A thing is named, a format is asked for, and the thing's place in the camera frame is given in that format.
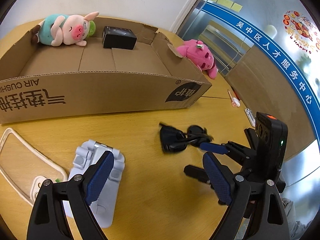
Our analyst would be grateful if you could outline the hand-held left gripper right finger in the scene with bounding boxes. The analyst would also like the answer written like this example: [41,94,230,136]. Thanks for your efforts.
[202,152,288,240]

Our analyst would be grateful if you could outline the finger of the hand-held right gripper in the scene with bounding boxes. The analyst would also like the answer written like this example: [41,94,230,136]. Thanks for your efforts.
[199,141,251,161]
[184,165,213,184]

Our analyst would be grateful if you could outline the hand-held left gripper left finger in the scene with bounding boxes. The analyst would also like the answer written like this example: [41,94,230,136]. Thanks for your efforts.
[26,151,116,240]

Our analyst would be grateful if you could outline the white folding phone stand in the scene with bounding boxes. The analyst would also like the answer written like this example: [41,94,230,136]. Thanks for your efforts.
[62,140,125,228]

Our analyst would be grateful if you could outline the black sunglasses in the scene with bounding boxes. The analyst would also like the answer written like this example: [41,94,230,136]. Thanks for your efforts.
[159,122,215,153]

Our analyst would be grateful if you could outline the large printed cardboard box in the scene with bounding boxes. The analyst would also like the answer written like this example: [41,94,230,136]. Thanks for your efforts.
[0,17,212,124]

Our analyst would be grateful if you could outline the wooden desktop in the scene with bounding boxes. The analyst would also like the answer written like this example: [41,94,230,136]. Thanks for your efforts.
[0,17,303,240]

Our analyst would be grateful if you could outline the small white plastic gadget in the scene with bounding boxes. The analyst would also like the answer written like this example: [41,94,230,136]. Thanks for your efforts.
[244,108,256,127]

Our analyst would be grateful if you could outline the clear beige phone case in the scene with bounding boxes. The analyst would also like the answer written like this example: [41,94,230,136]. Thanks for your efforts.
[0,127,68,207]

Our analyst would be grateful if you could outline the blue printed window band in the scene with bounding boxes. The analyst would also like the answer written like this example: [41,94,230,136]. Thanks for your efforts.
[201,1,320,140]

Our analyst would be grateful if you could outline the pink bear plush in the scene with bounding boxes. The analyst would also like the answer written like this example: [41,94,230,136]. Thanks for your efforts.
[175,39,218,80]

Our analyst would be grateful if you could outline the round festive window sticker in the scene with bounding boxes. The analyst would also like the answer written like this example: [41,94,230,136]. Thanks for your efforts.
[282,9,320,53]

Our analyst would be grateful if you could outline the black rectangular box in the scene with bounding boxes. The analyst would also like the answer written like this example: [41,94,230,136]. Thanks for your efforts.
[102,26,138,50]

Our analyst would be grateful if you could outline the teal and pink pig plush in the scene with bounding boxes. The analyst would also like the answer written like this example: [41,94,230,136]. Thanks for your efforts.
[30,11,100,47]

